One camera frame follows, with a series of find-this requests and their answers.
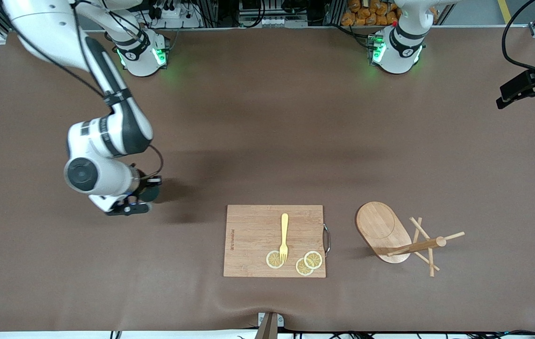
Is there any metal mount bracket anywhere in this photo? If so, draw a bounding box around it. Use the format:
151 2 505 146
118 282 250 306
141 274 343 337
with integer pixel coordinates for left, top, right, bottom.
254 312 285 339

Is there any white power strip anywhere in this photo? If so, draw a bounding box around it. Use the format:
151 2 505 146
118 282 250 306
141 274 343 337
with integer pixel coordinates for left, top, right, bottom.
152 0 202 29

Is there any yellow fork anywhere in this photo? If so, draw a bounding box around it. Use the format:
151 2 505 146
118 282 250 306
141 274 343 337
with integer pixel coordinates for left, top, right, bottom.
279 213 290 263

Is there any wooden cup rack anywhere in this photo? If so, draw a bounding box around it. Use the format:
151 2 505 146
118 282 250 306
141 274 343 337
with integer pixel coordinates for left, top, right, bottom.
355 202 465 277

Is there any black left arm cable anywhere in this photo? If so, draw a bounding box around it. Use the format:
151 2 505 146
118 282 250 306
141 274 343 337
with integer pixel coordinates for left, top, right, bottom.
502 0 535 77

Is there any orange snack bag pile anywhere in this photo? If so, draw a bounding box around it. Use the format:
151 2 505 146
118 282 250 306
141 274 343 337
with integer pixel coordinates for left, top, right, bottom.
341 0 402 26

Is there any white socket strip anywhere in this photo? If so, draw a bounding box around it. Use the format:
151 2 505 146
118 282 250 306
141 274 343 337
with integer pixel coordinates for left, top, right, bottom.
238 16 309 28

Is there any wooden cutting board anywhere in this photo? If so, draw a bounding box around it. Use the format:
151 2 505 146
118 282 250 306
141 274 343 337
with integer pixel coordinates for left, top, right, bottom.
224 204 332 278

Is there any brown table mat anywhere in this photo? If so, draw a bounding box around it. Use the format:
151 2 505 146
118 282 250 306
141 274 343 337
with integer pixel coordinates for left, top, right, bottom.
0 24 535 332

